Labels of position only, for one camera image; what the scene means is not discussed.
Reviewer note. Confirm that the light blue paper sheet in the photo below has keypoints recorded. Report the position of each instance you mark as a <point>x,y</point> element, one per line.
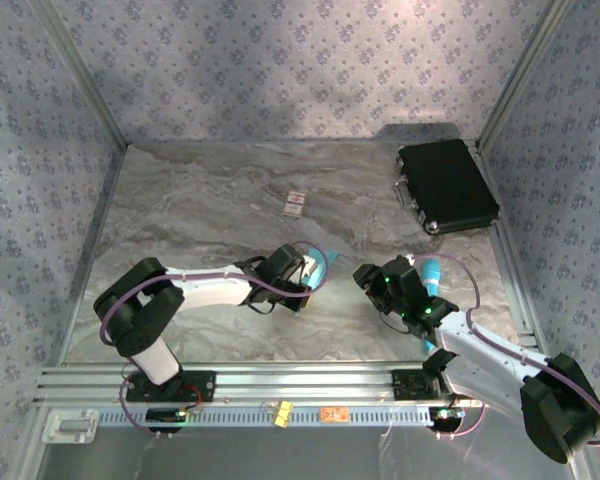
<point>331,257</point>

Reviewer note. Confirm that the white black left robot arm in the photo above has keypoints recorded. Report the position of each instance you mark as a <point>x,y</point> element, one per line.
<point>140,315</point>

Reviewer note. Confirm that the light blue tube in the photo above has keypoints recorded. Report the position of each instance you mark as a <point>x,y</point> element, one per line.
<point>431,272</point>

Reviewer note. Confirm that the small red white card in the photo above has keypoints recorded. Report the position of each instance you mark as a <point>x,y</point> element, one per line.
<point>295,204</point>

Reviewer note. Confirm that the yellow binder clip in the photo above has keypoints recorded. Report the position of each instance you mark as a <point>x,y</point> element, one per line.
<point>282,414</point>

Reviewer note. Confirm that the orange label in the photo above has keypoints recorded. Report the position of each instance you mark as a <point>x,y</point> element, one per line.
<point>335,414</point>

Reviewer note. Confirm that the black hard case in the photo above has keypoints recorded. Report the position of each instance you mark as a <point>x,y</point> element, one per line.
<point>445,180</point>

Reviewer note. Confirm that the small black controller board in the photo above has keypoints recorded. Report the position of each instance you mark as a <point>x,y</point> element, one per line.
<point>446,417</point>
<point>165,417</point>

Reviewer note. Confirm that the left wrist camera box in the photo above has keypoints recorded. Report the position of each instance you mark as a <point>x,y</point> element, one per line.
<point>311,265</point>

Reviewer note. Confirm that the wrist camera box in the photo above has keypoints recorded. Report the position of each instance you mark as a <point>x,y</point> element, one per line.
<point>311,265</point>
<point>407,259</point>

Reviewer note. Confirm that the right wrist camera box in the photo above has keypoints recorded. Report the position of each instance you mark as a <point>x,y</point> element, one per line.
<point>407,259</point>

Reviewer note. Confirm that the aluminium front rail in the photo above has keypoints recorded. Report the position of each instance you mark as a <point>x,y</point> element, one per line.
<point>305,382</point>

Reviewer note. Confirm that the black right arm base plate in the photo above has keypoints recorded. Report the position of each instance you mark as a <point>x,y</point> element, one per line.
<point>407,385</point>

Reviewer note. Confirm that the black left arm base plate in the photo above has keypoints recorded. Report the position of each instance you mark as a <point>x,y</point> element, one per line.
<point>202,387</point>

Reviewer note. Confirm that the aluminium corner post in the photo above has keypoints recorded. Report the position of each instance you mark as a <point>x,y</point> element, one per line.
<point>87,75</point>
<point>521,75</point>

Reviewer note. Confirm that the white plastic bracket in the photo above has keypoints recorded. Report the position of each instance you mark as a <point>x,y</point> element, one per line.
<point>70,426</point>

